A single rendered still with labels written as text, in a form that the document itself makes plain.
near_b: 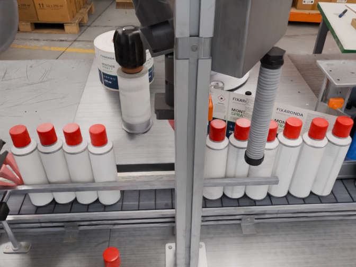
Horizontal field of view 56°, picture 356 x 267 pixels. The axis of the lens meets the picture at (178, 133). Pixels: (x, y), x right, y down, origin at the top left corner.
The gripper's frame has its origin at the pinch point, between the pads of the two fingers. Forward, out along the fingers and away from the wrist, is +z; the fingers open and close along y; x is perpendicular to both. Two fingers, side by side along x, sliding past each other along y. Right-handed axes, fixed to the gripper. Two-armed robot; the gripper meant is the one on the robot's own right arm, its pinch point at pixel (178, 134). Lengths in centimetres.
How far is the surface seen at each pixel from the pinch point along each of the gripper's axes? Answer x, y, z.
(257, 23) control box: 22.3, -7.8, -33.5
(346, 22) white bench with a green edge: -127, -101, 19
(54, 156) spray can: 8.0, 25.4, -1.1
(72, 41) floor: -298, 104, 100
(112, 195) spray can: 8.7, 15.0, 10.2
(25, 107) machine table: -41, 52, 19
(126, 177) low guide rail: 2.8, 12.3, 10.4
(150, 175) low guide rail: 2.8, 6.6, 10.1
